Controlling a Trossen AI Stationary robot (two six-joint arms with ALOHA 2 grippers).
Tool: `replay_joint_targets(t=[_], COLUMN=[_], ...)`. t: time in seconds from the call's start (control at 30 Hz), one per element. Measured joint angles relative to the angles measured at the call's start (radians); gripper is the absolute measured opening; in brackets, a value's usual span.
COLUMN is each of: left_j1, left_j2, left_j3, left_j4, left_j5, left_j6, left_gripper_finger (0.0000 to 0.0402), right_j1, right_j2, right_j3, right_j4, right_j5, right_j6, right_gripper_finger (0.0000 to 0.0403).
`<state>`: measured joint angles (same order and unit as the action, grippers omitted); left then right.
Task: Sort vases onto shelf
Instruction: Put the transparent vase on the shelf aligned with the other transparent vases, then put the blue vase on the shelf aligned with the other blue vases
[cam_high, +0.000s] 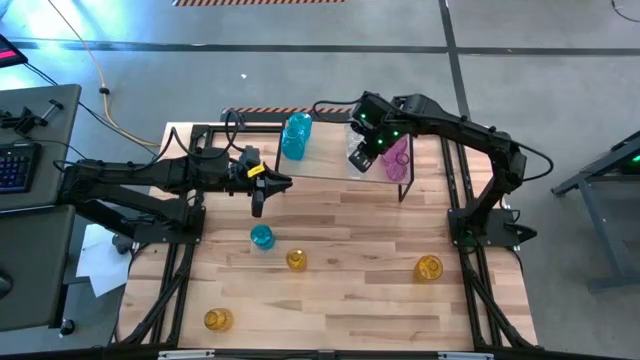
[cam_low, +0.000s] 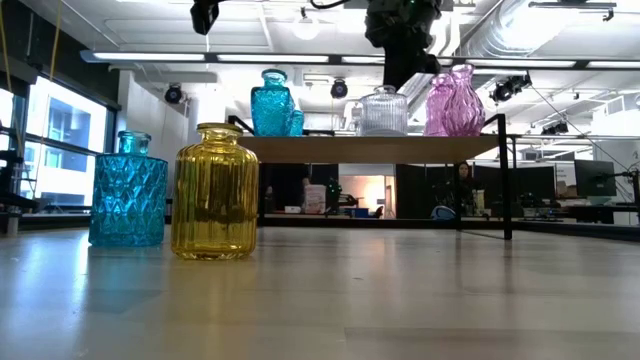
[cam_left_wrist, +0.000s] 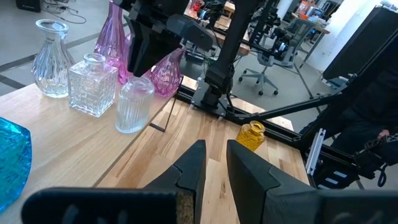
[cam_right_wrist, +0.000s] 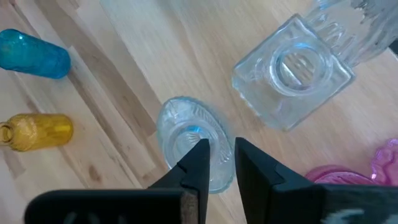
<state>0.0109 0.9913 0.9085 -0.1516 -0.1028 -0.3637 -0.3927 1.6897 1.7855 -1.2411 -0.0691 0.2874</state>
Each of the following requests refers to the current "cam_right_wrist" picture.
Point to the tall clear glass vase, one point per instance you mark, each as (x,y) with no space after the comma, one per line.
(367,31)

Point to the yellow ribbed glass vase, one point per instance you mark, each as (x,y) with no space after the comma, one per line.
(37,130)

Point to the teal diamond-pattern glass vase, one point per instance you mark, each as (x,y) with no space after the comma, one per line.
(34,53)

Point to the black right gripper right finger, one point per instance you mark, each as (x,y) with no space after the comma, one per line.
(261,186)

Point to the clear square glass vase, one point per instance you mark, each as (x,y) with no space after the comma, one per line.
(264,93)

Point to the clear ribbed glass vase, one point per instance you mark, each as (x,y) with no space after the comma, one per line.
(180,118)

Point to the pink bulbous glass vase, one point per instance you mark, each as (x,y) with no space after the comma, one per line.
(335,177)

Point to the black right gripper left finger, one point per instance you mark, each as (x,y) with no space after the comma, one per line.
(192,177)

